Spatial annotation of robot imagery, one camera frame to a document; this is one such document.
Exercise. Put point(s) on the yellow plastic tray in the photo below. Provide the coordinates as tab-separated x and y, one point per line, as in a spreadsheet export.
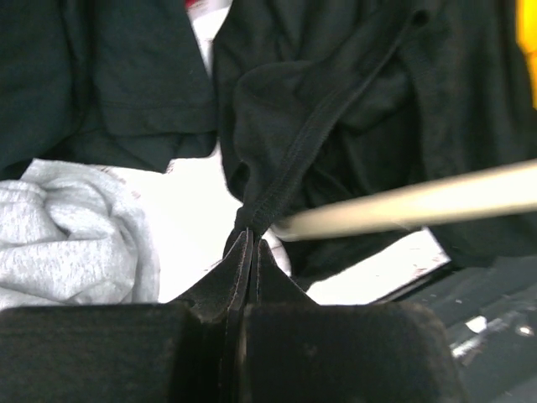
526	27

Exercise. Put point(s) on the black tank top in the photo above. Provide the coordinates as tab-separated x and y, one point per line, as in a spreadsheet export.
323	101

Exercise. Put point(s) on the cream wooden hanger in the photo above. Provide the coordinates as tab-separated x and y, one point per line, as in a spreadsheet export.
496	192

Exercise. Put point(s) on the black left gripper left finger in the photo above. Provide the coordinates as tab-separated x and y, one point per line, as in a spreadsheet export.
180	351

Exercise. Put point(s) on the hanging black garment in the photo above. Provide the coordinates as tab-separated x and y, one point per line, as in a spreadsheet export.
119	83

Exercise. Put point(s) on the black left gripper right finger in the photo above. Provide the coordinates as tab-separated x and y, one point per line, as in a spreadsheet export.
294	350

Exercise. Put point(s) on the grey tank top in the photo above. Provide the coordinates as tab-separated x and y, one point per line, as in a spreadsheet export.
74	235

